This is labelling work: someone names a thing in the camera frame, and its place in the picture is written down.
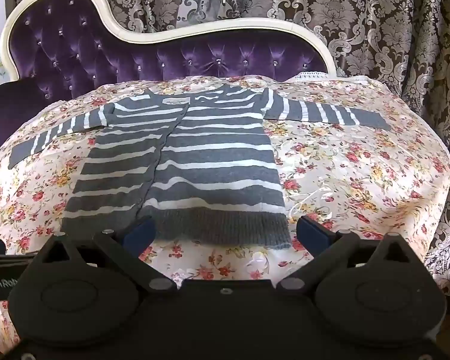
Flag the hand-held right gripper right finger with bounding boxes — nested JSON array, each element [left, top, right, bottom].
[[276, 215, 421, 295]]

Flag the floral printed blanket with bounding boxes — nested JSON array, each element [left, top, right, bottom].
[[0, 74, 450, 360]]

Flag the grey white striped sweater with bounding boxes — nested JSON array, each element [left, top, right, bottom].
[[8, 84, 392, 252]]

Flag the purple tufted sofa white frame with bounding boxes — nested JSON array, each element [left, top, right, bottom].
[[0, 0, 337, 181]]

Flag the white lace cloth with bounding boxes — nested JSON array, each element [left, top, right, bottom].
[[294, 70, 365, 83]]

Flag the brown silver damask curtain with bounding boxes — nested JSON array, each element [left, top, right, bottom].
[[13, 0, 450, 308]]

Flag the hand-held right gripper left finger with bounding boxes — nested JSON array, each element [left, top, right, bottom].
[[31, 215, 178, 295]]

